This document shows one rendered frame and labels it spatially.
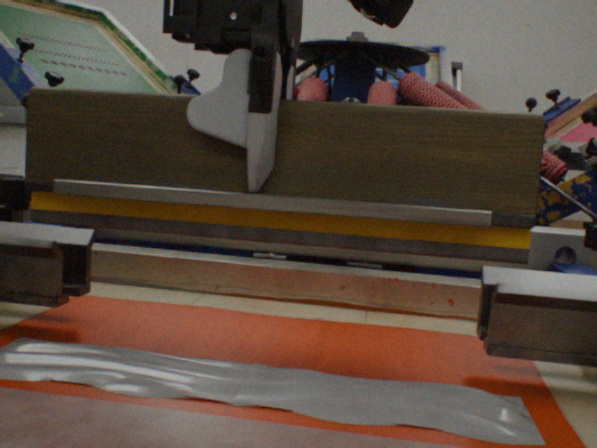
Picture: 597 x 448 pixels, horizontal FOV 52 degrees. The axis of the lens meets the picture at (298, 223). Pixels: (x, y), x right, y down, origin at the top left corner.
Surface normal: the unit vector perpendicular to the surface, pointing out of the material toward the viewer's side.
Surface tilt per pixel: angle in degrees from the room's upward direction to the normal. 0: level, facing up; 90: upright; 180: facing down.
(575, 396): 0
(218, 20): 90
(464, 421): 40
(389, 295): 90
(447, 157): 88
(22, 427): 0
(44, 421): 0
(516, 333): 90
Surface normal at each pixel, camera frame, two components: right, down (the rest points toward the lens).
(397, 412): -0.04, -0.73
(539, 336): -0.14, 0.11
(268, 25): -0.11, -0.18
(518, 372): 0.07, -0.99
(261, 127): -0.15, 0.34
